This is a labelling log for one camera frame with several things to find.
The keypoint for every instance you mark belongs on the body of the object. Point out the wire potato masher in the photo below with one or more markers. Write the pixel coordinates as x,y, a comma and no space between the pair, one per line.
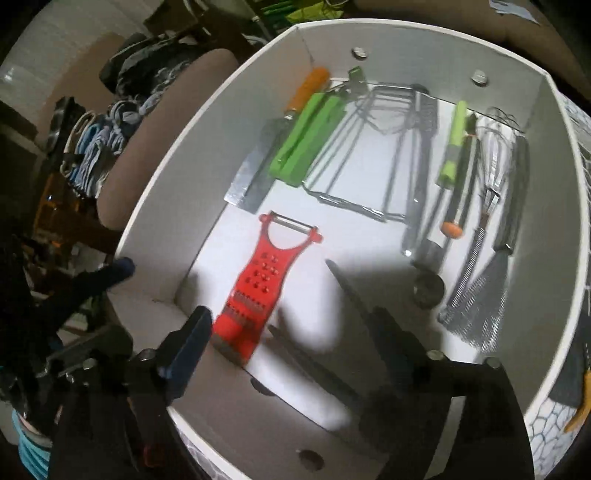
356,170

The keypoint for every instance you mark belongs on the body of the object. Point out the brown chair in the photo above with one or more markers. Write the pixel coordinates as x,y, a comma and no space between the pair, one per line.
157,132

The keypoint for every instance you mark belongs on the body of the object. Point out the white papers on sofa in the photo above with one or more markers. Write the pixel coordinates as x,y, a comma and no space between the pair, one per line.
509,8

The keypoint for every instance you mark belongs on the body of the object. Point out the steel fork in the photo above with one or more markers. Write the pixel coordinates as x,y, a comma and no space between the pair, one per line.
424,119

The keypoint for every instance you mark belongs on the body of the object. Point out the white drawer box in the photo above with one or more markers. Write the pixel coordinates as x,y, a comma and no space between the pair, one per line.
189,245

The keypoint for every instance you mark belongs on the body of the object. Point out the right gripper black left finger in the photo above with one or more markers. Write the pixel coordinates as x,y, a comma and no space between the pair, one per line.
114,424

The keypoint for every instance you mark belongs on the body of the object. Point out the green handled peeler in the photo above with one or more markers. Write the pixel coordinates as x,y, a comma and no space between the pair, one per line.
452,156

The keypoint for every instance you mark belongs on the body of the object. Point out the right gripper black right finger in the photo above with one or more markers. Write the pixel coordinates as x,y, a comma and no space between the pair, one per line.
468,410

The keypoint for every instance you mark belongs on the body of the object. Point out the red grater peeler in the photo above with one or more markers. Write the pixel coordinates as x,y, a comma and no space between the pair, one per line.
237,330

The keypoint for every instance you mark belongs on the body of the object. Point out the steel whisk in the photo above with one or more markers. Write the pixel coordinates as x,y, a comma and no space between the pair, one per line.
483,172

